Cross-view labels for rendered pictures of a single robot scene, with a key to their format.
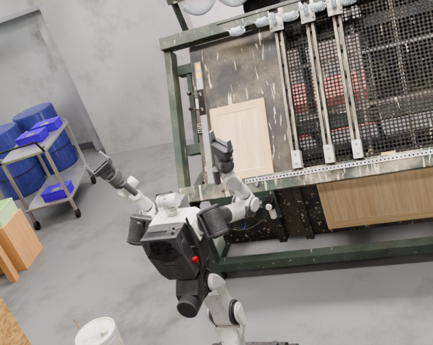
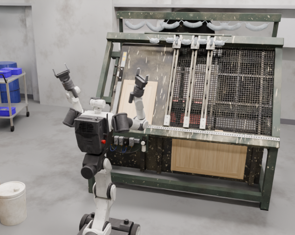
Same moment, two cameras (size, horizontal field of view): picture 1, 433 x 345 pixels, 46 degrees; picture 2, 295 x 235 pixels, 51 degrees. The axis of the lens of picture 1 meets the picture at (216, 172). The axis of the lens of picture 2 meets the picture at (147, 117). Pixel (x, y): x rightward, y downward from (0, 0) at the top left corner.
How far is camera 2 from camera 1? 0.57 m
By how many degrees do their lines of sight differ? 12
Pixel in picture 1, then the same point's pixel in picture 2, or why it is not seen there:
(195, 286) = (96, 160)
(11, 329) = not seen: outside the picture
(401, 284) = (205, 210)
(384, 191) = (209, 155)
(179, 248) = (98, 129)
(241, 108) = not seen: hidden behind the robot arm
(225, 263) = not seen: hidden behind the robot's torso
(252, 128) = (146, 96)
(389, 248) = (203, 188)
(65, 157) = (12, 97)
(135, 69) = (76, 58)
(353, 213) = (188, 163)
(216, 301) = (103, 178)
